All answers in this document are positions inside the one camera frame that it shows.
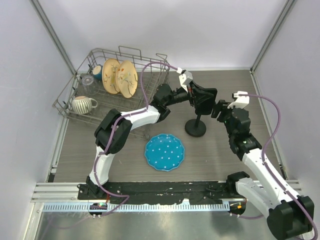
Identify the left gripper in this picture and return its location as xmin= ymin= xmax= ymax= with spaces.
xmin=164 ymin=80 xmax=212 ymax=106

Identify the black phone stand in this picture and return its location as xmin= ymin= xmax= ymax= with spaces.
xmin=184 ymin=114 xmax=207 ymax=138

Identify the black smartphone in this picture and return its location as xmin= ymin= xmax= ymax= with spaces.
xmin=195 ymin=99 xmax=215 ymax=115

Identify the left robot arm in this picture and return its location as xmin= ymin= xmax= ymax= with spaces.
xmin=86 ymin=82 xmax=218 ymax=200

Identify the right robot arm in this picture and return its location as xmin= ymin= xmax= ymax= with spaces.
xmin=211 ymin=95 xmax=319 ymax=240

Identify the blue polka dot plate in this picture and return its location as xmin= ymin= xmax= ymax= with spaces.
xmin=144 ymin=133 xmax=185 ymax=172

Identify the beige bird plate front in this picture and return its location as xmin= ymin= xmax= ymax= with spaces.
xmin=115 ymin=60 xmax=138 ymax=98

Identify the beige bird plate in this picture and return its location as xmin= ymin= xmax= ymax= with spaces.
xmin=102 ymin=58 xmax=120 ymax=95
xmin=115 ymin=60 xmax=138 ymax=98

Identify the beige bird plate rear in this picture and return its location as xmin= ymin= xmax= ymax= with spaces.
xmin=102 ymin=58 xmax=120 ymax=95

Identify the blue ceramic cup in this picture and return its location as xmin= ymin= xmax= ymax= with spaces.
xmin=92 ymin=64 xmax=103 ymax=81

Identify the clear drinking glass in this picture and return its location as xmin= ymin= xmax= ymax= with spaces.
xmin=81 ymin=75 xmax=99 ymax=96

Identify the striped ceramic mug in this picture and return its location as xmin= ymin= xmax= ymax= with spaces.
xmin=71 ymin=96 xmax=98 ymax=115

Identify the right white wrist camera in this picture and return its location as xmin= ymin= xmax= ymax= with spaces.
xmin=227 ymin=91 xmax=250 ymax=109

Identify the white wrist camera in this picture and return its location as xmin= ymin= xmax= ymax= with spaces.
xmin=176 ymin=67 xmax=193 ymax=92
xmin=227 ymin=91 xmax=250 ymax=109

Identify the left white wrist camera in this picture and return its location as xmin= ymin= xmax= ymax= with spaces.
xmin=176 ymin=67 xmax=193 ymax=92

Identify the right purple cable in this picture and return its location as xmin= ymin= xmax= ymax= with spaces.
xmin=236 ymin=92 xmax=316 ymax=238

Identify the purple cable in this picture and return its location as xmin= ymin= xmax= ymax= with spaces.
xmin=92 ymin=61 xmax=183 ymax=217
xmin=236 ymin=92 xmax=316 ymax=238

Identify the grey wire dish rack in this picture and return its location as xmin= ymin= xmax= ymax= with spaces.
xmin=52 ymin=46 xmax=169 ymax=126

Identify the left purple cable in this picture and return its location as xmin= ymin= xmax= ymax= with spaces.
xmin=92 ymin=61 xmax=183 ymax=217

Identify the white slotted cable duct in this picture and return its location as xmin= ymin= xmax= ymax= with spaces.
xmin=42 ymin=201 xmax=230 ymax=213

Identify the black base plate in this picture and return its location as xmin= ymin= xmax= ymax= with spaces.
xmin=77 ymin=180 xmax=251 ymax=206

